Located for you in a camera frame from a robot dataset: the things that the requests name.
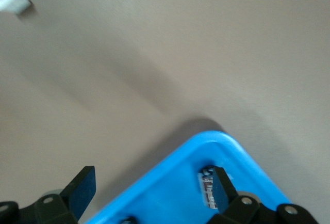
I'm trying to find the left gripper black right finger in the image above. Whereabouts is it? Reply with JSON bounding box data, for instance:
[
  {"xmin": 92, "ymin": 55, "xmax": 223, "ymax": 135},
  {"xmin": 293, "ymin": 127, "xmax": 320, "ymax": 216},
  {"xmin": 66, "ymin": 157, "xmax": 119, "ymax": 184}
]
[{"xmin": 206, "ymin": 166, "xmax": 320, "ymax": 224}]

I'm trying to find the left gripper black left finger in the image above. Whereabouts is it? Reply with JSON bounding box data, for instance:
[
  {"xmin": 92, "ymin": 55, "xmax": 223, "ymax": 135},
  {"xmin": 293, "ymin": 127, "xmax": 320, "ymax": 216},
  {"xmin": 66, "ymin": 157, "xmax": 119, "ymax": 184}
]
[{"xmin": 0, "ymin": 166, "xmax": 97, "ymax": 224}]

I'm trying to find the blue plastic tray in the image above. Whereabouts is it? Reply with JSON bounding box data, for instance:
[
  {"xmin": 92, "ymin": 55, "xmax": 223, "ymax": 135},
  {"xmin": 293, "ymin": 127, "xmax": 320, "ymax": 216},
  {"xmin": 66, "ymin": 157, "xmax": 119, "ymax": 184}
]
[{"xmin": 85, "ymin": 130, "xmax": 293, "ymax": 224}]

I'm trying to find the brown table mat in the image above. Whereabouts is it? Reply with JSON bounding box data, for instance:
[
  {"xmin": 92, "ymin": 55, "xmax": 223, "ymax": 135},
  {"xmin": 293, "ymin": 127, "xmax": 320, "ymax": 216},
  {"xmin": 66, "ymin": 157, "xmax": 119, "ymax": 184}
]
[{"xmin": 0, "ymin": 0, "xmax": 330, "ymax": 224}]

